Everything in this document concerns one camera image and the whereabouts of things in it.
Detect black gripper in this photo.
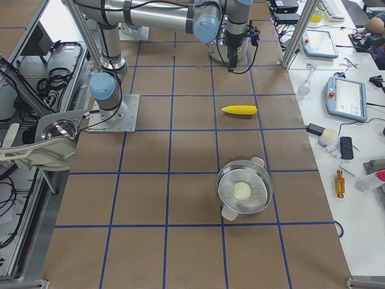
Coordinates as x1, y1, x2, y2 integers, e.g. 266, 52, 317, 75
227, 33, 248, 72

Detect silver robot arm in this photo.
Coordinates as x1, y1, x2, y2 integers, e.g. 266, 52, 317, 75
73, 1, 260, 79

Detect yellow corn cob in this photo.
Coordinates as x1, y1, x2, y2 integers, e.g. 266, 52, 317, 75
221, 105, 257, 116

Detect steel steamer pot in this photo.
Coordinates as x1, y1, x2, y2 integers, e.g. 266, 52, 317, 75
217, 157, 273, 221

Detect white light bulb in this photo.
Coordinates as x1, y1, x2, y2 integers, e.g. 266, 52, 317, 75
297, 66, 316, 99

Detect upper blue teach pendant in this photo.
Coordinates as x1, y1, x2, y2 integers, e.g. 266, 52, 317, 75
302, 29, 339, 59

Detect blue teach pendant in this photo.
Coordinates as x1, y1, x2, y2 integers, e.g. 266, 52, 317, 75
324, 76, 368, 122
302, 29, 339, 59

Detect black scissors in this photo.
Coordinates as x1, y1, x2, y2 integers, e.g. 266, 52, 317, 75
333, 72, 346, 78

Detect lower blue teach pendant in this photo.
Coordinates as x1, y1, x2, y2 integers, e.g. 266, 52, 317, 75
324, 76, 368, 122

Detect white purple cup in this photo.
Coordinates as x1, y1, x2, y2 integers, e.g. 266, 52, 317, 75
318, 128, 339, 148

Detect black phone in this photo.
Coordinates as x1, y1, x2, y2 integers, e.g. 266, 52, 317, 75
340, 137, 354, 160

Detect gold metal fitting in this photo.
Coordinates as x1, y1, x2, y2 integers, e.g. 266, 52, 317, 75
334, 170, 345, 199

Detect steel bowl with yellow items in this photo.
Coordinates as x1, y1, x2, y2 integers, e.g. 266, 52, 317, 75
40, 119, 78, 140

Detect aluminium frame post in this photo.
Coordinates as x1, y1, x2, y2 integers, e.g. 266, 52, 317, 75
282, 0, 319, 69

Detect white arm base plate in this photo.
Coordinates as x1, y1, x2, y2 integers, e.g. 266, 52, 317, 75
86, 95, 140, 133

